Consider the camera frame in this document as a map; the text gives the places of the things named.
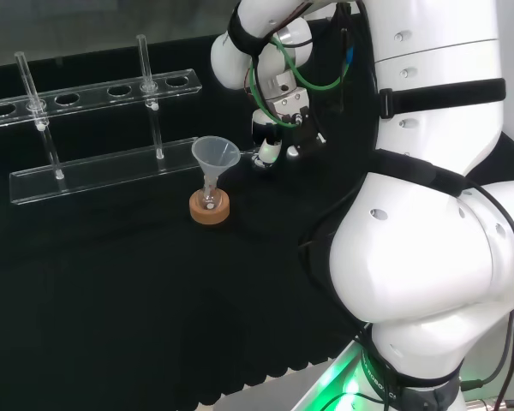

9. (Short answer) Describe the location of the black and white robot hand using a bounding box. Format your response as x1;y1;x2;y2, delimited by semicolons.
250;108;327;172

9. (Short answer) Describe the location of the translucent plastic funnel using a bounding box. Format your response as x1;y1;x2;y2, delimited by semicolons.
191;135;242;194

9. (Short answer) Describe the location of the clear acrylic funnel stand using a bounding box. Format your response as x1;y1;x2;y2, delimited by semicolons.
0;34;204;206

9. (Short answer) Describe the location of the small round-bottom glass flask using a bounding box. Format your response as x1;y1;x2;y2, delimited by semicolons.
199;176;221;211

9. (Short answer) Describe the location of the black bench cloth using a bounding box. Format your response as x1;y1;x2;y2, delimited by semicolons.
0;37;514;407

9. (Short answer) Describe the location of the green cable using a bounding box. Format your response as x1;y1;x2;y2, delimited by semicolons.
247;33;353;129

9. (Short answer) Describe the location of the cork ring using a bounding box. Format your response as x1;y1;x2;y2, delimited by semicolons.
188;190;232;225

